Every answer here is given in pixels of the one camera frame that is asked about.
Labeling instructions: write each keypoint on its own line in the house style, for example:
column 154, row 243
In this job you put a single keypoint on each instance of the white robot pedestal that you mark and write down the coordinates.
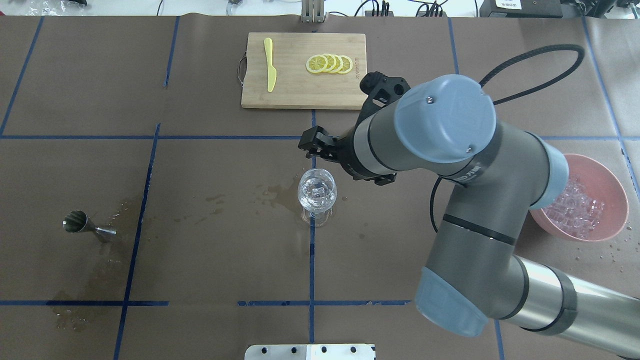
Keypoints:
column 331, row 351

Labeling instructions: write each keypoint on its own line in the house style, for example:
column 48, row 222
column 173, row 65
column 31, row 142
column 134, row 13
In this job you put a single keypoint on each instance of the crumpled clear plastic bag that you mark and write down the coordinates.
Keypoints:
column 56, row 7

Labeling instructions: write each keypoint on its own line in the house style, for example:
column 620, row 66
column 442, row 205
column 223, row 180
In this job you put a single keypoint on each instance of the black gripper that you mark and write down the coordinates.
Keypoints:
column 344, row 152

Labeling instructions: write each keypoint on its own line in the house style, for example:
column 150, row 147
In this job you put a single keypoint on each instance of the bamboo cutting board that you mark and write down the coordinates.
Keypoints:
column 296, row 88

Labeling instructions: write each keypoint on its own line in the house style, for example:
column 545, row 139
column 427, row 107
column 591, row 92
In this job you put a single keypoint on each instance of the clear ice cubes pile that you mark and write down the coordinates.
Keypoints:
column 574, row 211

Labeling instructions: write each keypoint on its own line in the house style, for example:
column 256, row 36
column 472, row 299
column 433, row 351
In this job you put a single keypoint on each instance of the clear wine glass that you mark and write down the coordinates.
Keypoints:
column 316, row 212

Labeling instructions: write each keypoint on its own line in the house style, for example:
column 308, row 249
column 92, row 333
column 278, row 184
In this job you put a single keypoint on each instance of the single clear ice cube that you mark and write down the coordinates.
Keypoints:
column 318, row 190

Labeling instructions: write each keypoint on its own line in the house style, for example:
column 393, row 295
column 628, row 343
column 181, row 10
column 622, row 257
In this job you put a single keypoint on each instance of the yellow plastic knife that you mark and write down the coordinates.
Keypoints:
column 268, row 46

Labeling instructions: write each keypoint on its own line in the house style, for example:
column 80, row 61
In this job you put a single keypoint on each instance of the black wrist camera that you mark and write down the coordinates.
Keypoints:
column 381, row 91

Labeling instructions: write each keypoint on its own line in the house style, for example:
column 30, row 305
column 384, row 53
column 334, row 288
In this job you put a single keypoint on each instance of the black box device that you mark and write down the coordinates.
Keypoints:
column 550, row 9

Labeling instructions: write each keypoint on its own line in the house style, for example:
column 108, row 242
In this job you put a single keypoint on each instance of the steel jigger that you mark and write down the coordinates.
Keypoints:
column 77, row 221

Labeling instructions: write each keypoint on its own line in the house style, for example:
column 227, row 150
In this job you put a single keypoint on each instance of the pink bowl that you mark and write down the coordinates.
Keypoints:
column 601, row 183

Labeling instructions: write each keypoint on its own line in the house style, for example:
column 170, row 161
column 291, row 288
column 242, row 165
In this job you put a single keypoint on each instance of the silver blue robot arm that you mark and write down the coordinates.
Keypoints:
column 449, row 126

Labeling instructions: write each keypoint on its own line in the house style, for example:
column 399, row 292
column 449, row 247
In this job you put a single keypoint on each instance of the aluminium frame post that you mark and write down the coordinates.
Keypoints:
column 313, row 11

